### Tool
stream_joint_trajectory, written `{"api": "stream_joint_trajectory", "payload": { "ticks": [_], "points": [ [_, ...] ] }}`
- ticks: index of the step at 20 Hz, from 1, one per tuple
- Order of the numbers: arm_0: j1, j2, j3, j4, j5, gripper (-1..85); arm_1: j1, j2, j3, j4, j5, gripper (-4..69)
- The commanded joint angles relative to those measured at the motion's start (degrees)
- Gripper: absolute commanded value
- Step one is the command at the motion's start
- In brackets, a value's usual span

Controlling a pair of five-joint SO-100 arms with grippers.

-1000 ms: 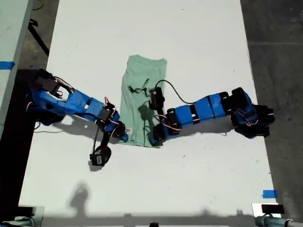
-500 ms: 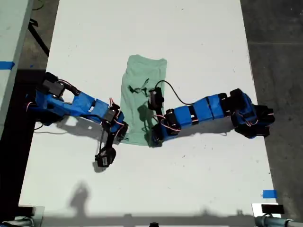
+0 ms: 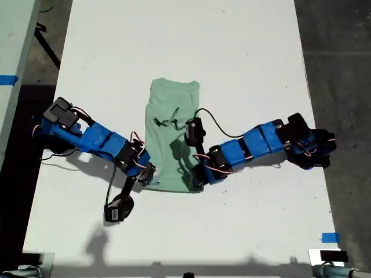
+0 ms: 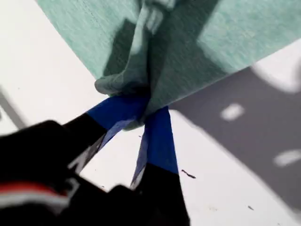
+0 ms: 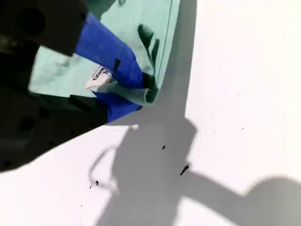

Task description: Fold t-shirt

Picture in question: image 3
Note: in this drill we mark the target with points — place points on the pale green T-shirt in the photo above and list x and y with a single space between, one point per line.
168 98

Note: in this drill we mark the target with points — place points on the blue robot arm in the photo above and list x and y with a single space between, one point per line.
261 142
98 139

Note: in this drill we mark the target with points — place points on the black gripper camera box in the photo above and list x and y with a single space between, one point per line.
194 131
119 208

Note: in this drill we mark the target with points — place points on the pale green shelf board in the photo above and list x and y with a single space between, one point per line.
14 29

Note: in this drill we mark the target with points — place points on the pale grey pipe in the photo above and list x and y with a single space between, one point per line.
23 273
333 272

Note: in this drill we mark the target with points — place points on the blue tape strip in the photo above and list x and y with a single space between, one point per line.
330 237
8 80

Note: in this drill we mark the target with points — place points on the small black knob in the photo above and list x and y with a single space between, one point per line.
188 275

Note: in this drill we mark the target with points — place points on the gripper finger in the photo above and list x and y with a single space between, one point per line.
152 173
198 176

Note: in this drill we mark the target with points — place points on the black camera stalk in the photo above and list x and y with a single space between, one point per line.
200 152
127 186

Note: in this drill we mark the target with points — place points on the shiny metal plate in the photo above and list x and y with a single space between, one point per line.
49 260
314 256

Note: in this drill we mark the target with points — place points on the small black box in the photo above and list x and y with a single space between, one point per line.
32 258
333 256

